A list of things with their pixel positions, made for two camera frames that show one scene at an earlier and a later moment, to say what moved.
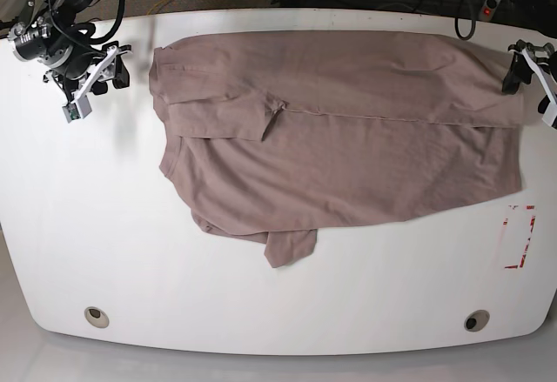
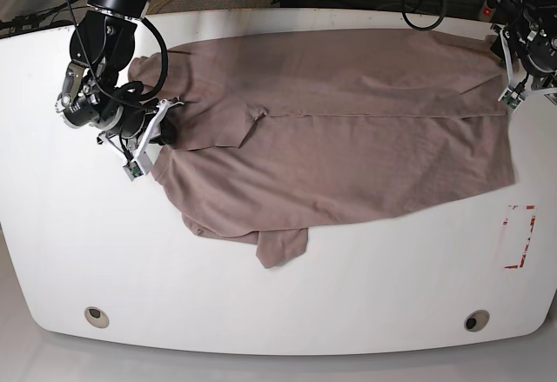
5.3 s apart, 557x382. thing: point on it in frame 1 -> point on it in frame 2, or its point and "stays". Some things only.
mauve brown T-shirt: x=277 y=135 stays
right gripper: x=520 y=70 -> x=536 y=50
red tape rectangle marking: x=532 y=223 stays
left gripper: x=112 y=64 -> x=136 y=127
